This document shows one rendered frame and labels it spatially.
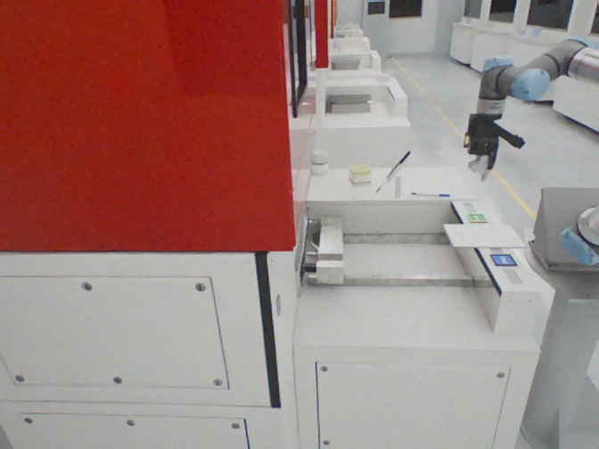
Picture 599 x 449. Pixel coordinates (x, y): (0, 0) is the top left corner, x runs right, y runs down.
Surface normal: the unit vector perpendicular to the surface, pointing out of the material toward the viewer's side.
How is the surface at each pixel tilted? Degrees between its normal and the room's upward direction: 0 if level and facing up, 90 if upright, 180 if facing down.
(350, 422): 90
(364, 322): 0
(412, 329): 0
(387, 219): 90
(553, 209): 46
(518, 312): 90
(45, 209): 90
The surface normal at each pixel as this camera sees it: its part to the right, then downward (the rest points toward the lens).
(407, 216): -0.08, 0.47
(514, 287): -0.04, -0.88
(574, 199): -0.13, -0.28
